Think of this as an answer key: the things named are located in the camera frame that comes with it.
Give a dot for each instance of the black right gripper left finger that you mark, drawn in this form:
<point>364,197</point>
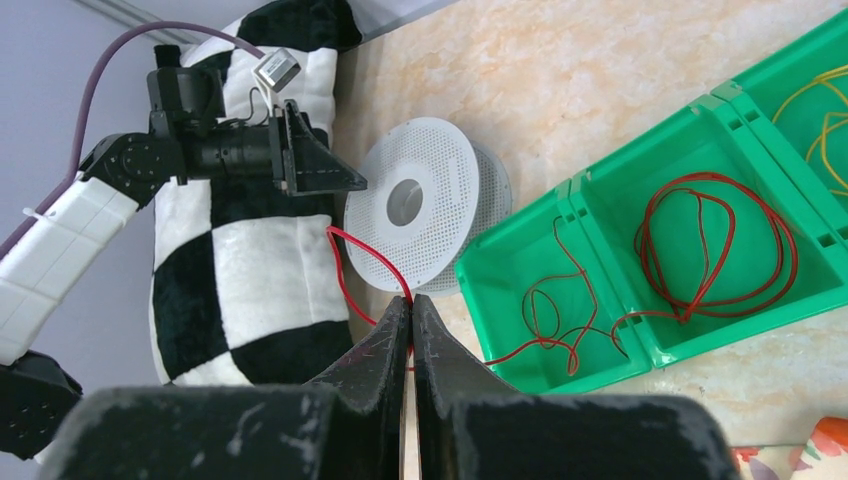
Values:
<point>342,424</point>

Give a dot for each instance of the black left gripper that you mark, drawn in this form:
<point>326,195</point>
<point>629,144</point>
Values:
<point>301,163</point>

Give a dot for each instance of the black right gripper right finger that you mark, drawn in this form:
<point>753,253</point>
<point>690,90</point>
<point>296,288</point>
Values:
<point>474,425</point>

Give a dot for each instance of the grey perforated cable spool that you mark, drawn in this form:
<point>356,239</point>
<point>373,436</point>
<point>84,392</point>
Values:
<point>431,190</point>

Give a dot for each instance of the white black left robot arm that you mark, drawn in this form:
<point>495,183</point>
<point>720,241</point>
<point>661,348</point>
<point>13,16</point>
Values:
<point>189,138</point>

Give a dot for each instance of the black white checkered pillow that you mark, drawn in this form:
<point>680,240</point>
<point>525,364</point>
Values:
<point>244,288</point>

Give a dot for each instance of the floral orange cloth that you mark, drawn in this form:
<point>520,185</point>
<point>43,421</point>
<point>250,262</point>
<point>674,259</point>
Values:
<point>822,457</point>

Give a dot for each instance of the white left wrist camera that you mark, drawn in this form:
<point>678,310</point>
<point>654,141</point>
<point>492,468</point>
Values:
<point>274,71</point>

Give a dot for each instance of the green plastic bin with yellow wire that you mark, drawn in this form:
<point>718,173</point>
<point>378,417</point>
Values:
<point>795,102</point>

